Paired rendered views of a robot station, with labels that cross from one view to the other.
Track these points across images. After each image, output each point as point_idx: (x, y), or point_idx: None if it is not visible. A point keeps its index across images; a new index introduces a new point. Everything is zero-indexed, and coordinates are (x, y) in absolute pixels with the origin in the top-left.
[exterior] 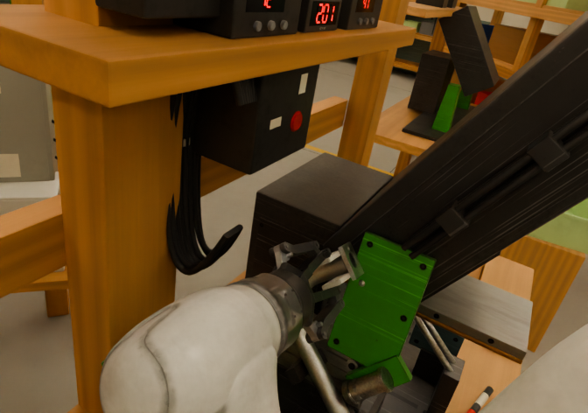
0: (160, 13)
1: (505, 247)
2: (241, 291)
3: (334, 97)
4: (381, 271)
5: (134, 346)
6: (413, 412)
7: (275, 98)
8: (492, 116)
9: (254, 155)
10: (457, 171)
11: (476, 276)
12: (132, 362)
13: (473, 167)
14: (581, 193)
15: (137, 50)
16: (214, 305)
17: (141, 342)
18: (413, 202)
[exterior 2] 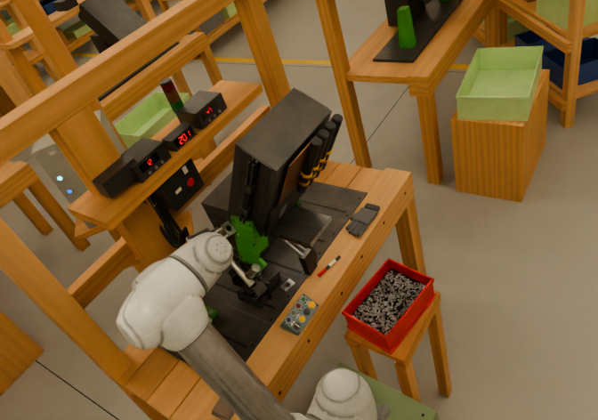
0: (116, 194)
1: (266, 214)
2: (162, 261)
3: (261, 107)
4: (240, 229)
5: (133, 281)
6: (298, 275)
7: (172, 184)
8: (235, 175)
9: (173, 205)
10: (238, 192)
11: (371, 188)
12: (133, 285)
13: (241, 190)
14: (268, 195)
15: (112, 212)
16: (151, 268)
17: (134, 280)
18: (236, 203)
